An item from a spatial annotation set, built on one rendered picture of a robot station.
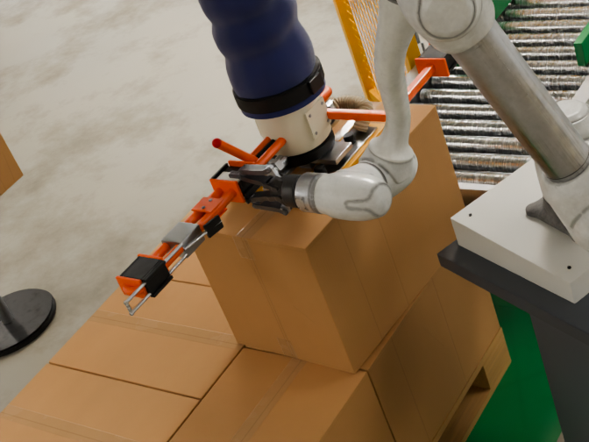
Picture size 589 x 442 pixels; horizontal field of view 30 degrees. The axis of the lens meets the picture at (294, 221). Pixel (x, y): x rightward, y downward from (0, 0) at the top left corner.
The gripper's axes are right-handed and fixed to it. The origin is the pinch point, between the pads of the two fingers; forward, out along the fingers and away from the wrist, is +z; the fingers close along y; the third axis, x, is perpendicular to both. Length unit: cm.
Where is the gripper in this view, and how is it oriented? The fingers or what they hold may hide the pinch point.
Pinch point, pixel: (234, 184)
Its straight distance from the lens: 257.3
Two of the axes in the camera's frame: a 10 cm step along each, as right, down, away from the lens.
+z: -8.0, -0.9, 5.9
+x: 5.2, -6.1, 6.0
